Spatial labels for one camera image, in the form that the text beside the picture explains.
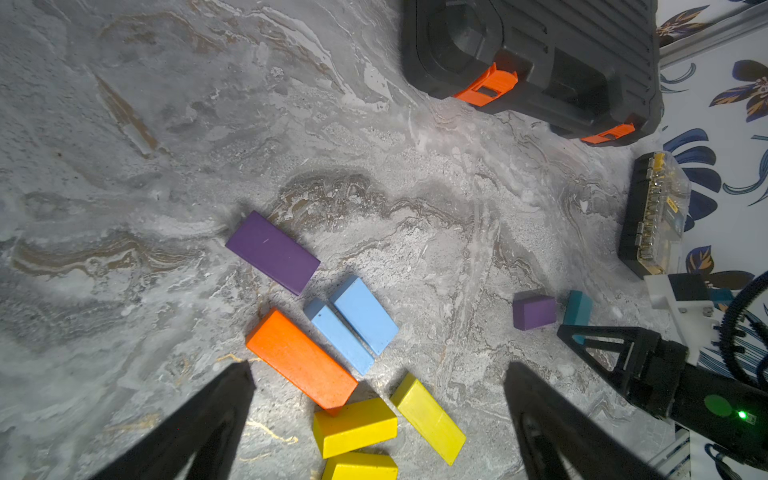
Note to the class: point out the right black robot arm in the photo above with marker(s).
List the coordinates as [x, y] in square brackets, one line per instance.
[696, 382]

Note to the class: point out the small yellow block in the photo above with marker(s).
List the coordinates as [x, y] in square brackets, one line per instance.
[356, 425]

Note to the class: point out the light blue block right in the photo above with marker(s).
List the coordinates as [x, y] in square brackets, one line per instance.
[365, 314]

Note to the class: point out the orange block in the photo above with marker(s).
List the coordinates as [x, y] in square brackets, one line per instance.
[281, 344]

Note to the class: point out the light blue block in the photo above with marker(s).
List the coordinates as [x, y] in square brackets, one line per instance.
[325, 320]
[365, 314]

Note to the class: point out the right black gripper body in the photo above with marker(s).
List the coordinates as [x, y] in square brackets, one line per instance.
[656, 366]

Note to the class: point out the yellow screwdriver bit set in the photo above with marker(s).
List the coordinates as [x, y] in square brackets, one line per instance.
[651, 237]

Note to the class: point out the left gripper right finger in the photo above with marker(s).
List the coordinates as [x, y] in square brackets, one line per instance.
[549, 430]

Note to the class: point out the black plastic tool case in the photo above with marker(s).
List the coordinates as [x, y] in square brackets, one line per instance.
[588, 68]

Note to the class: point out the purple block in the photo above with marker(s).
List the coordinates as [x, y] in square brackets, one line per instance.
[273, 252]
[534, 311]

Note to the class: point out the long yellow block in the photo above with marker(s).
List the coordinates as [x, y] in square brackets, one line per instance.
[431, 421]

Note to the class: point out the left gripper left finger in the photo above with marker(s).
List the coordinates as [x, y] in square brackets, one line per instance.
[201, 437]

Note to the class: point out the light blue block left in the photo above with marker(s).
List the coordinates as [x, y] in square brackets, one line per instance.
[325, 320]

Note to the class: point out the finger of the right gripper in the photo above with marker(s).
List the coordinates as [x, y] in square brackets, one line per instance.
[604, 349]

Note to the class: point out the teal block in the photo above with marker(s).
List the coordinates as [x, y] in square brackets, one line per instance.
[578, 310]

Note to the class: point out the yellow block lower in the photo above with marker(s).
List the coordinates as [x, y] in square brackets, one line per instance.
[360, 466]

